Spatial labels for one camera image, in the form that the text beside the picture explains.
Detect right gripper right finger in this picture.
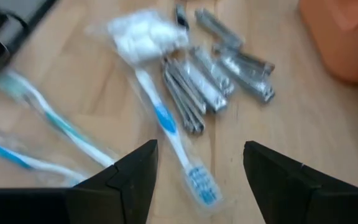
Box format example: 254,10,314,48
243,140,358,224

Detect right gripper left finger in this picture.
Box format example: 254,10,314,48
65,139,159,224

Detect blue white toothbrush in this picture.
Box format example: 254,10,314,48
0,138,88,187
132,67,226,215

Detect teal white toothbrush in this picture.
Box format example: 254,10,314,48
0,70,117,169

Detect clear cotton swab bag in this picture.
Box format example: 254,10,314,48
85,8,190,68

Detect orange plastic bin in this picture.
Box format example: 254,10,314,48
298,0,358,85

